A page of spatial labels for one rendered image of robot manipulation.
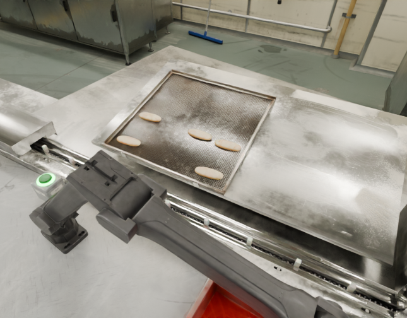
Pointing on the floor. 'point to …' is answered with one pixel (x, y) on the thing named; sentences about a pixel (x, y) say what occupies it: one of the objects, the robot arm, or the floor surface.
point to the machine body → (19, 95)
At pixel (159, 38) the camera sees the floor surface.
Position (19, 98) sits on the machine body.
